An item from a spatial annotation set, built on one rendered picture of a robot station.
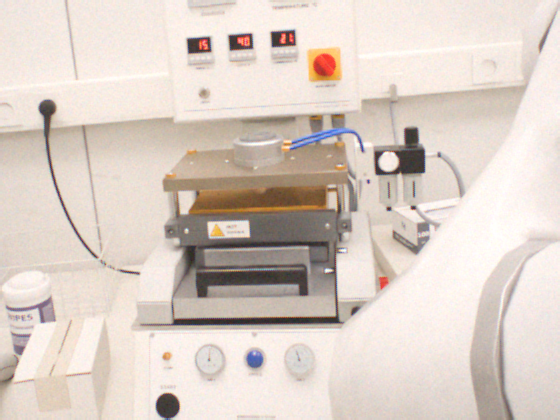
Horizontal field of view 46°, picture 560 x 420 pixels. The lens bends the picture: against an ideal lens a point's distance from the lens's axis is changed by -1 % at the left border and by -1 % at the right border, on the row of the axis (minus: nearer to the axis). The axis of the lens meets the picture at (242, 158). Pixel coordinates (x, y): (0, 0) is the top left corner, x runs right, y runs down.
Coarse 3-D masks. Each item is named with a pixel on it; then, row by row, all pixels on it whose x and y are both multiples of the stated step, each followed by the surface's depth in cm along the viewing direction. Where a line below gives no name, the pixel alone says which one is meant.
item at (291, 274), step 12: (288, 264) 87; (300, 264) 87; (204, 276) 88; (216, 276) 87; (228, 276) 87; (240, 276) 87; (252, 276) 87; (264, 276) 86; (276, 276) 86; (288, 276) 86; (300, 276) 86; (204, 288) 88; (300, 288) 86
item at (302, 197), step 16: (208, 192) 106; (224, 192) 105; (240, 192) 104; (256, 192) 103; (272, 192) 103; (288, 192) 102; (304, 192) 101; (320, 192) 101; (192, 208) 98; (208, 208) 98; (224, 208) 97; (240, 208) 96; (256, 208) 96; (272, 208) 96; (288, 208) 95; (304, 208) 95; (320, 208) 95
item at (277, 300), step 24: (192, 264) 100; (216, 264) 95; (240, 264) 94; (264, 264) 94; (312, 264) 96; (192, 288) 92; (216, 288) 91; (240, 288) 90; (264, 288) 90; (288, 288) 89; (312, 288) 88; (192, 312) 89; (216, 312) 89; (240, 312) 88; (264, 312) 88; (288, 312) 87; (312, 312) 87
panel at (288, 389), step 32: (160, 352) 90; (192, 352) 89; (224, 352) 88; (320, 352) 86; (160, 384) 89; (192, 384) 88; (224, 384) 87; (256, 384) 87; (288, 384) 86; (320, 384) 85; (160, 416) 88; (192, 416) 87; (224, 416) 87; (256, 416) 86; (288, 416) 85; (320, 416) 85
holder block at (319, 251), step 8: (200, 248) 99; (208, 248) 99; (216, 248) 99; (312, 248) 97; (320, 248) 96; (328, 248) 99; (200, 256) 99; (312, 256) 97; (320, 256) 97; (328, 256) 97; (200, 264) 100
